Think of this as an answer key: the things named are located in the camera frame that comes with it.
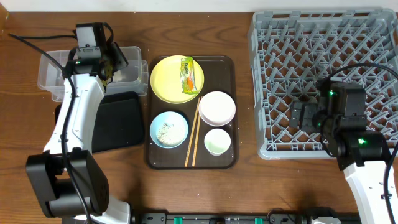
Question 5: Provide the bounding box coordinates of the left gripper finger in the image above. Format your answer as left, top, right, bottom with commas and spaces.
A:
110, 42, 129, 72
101, 60, 114, 87

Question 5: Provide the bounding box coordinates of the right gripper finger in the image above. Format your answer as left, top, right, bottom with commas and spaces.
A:
289, 101, 303, 129
300, 103, 313, 133

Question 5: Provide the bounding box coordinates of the yellow plate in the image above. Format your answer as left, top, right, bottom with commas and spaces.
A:
150, 55, 205, 104

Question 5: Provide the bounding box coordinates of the green snack wrapper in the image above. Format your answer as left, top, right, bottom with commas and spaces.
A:
180, 57, 198, 95

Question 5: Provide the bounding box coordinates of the pink white bowl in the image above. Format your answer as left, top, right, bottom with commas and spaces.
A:
198, 91, 236, 127

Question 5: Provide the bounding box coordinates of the light blue bowl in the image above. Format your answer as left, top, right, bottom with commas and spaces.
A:
149, 111, 188, 149

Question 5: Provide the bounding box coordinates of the small pale green cup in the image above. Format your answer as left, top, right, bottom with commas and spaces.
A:
204, 129, 231, 156

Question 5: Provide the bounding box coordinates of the rice waste pile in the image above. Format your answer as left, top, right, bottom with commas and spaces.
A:
156, 123, 185, 147

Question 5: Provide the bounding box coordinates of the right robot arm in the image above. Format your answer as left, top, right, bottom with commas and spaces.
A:
289, 82, 397, 223

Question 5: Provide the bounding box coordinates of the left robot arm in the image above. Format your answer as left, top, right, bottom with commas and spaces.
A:
25, 22, 132, 223

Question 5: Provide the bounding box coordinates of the black waste tray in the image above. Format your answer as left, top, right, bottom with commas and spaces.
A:
55, 91, 145, 154

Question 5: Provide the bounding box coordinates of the grey dishwasher rack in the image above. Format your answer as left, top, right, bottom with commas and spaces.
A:
248, 8, 397, 160

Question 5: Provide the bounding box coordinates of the clear plastic bin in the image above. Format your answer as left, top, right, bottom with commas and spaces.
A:
37, 46, 144, 96
51, 59, 149, 103

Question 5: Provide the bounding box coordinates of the dark brown serving tray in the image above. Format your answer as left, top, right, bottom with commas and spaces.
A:
144, 55, 239, 170

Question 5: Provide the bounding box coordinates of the wooden chopstick right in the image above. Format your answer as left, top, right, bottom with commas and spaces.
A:
192, 97, 201, 167

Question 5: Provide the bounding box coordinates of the wooden chopstick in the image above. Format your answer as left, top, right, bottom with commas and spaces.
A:
184, 97, 201, 167
192, 97, 201, 167

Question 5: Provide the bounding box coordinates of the wooden chopstick left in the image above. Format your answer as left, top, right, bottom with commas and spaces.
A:
184, 97, 201, 167

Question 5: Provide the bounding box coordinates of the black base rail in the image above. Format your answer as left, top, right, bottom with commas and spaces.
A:
136, 212, 361, 224

